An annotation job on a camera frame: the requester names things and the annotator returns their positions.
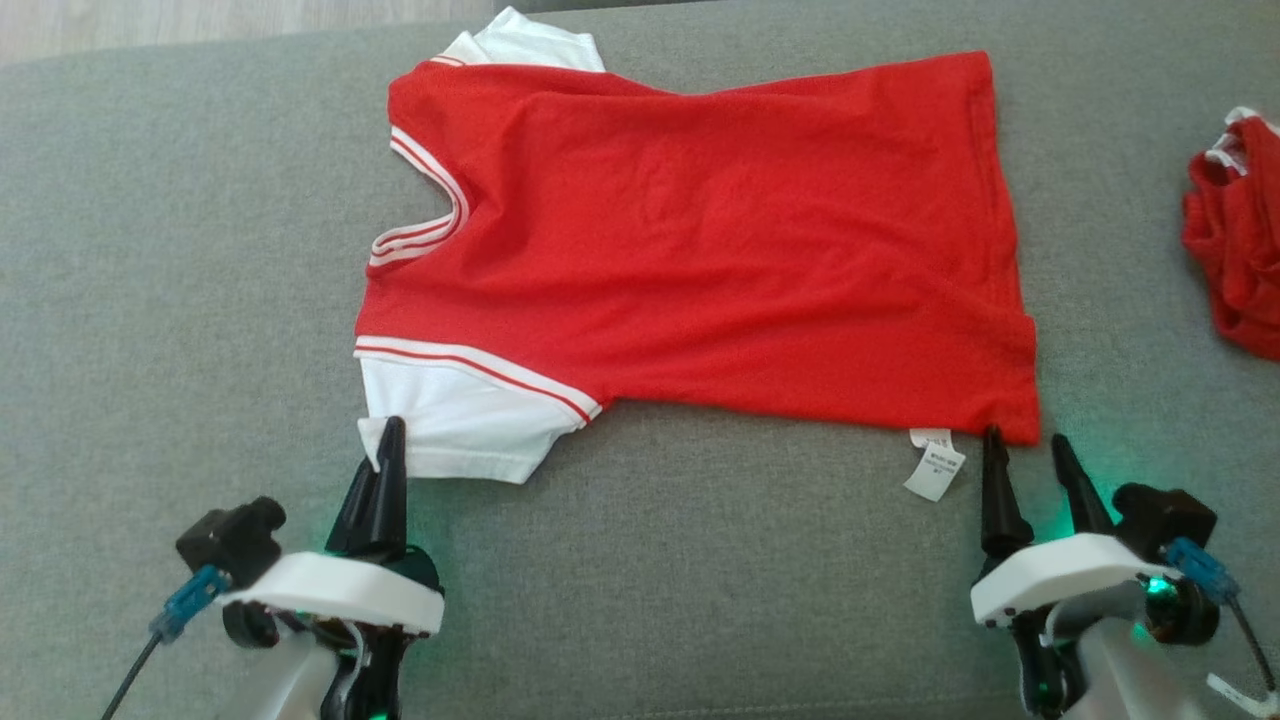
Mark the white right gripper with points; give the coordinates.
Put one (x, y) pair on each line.
(1070, 575)

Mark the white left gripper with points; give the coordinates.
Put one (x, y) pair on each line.
(340, 590)

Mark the red Bulls 23 shorts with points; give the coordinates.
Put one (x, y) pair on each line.
(1240, 250)

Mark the red white-sleeved t-shirt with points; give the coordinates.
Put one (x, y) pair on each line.
(700, 250)

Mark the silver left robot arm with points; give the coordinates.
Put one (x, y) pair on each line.
(275, 680)

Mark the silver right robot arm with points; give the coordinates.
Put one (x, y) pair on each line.
(1130, 670)

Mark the large grey sofa seat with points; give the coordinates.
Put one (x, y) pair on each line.
(200, 300)

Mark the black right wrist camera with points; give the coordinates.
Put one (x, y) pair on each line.
(1165, 520)

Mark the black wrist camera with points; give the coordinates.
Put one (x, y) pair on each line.
(1165, 520)
(230, 540)

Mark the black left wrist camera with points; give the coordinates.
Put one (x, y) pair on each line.
(230, 540)

